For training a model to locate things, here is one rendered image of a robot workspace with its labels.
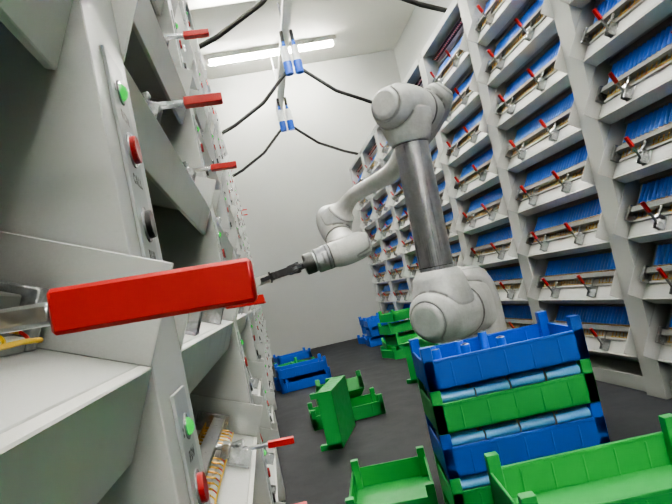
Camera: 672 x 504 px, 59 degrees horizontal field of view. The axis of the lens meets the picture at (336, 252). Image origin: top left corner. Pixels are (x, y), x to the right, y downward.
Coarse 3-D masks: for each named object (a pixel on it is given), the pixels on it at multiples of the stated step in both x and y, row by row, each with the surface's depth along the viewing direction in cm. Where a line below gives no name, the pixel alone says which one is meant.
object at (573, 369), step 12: (528, 372) 112; (540, 372) 109; (552, 372) 109; (564, 372) 108; (576, 372) 108; (468, 384) 113; (480, 384) 111; (492, 384) 109; (504, 384) 108; (516, 384) 108; (528, 384) 109; (444, 396) 109; (456, 396) 108; (468, 396) 108
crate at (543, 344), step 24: (528, 336) 128; (552, 336) 108; (576, 336) 108; (432, 360) 108; (456, 360) 108; (480, 360) 108; (504, 360) 108; (528, 360) 108; (552, 360) 108; (576, 360) 108; (432, 384) 108; (456, 384) 108
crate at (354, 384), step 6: (348, 378) 253; (354, 378) 253; (360, 378) 254; (318, 384) 252; (324, 384) 252; (348, 384) 252; (354, 384) 252; (360, 384) 253; (318, 390) 251; (348, 390) 251; (354, 390) 252; (360, 390) 255; (354, 396) 266
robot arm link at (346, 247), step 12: (336, 228) 212; (348, 228) 214; (336, 240) 208; (348, 240) 207; (360, 240) 207; (336, 252) 205; (348, 252) 205; (360, 252) 207; (336, 264) 207; (348, 264) 209
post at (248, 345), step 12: (180, 0) 172; (204, 132) 169; (216, 216) 168; (228, 228) 168; (240, 336) 166; (252, 348) 166; (252, 360) 166; (264, 396) 166; (264, 408) 165; (264, 420) 164; (276, 456) 164; (276, 468) 164
